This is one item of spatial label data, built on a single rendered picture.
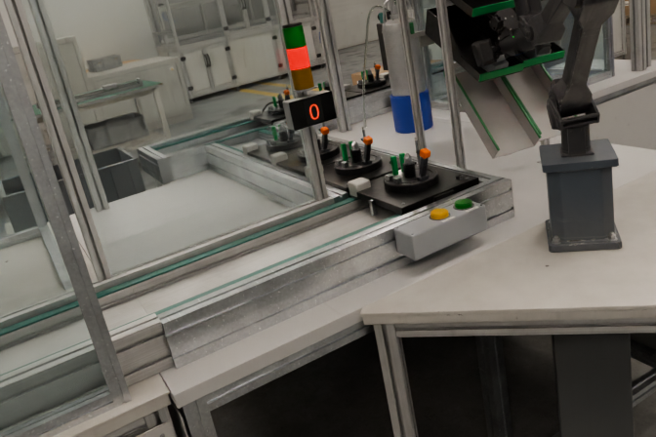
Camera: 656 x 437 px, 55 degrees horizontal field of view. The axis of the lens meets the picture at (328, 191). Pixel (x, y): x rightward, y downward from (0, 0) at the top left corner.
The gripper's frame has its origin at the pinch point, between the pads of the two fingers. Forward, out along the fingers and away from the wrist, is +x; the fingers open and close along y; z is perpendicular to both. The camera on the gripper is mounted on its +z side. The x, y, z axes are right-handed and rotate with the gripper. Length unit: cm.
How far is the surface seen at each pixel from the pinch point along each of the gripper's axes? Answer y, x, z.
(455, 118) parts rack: 8.9, 12.5, -13.9
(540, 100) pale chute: -17.5, 10.3, -17.1
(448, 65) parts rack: 8.4, 9.1, -0.1
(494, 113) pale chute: -1.2, 9.4, -16.0
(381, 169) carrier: 27.3, 27.6, -21.6
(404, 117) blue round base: -18, 90, -13
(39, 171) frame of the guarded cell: 108, -27, 3
